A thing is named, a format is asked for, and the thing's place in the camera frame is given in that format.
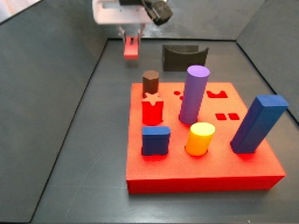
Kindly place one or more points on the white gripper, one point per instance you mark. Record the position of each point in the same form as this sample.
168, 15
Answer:
110, 13

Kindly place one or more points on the red double-square forked block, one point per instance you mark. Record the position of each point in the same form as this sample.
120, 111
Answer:
131, 48

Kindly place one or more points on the tall blue square peg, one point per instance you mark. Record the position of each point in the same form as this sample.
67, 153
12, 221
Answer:
263, 113

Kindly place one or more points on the red foam peg board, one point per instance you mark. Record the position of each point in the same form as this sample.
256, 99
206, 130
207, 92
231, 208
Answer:
180, 159

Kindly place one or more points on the black curved stand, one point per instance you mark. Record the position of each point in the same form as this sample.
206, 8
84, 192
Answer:
182, 56

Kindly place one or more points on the brown hexagonal peg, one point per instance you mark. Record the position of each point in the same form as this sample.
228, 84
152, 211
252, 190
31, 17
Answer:
150, 82

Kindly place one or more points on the purple cylinder peg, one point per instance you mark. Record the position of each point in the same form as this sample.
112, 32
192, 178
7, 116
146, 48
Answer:
198, 75

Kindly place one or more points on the red star peg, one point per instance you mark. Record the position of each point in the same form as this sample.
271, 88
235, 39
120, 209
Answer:
152, 109

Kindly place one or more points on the short blue peg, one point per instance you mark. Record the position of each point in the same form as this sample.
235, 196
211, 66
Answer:
155, 140

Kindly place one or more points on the yellow cylinder peg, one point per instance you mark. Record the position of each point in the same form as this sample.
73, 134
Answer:
199, 138

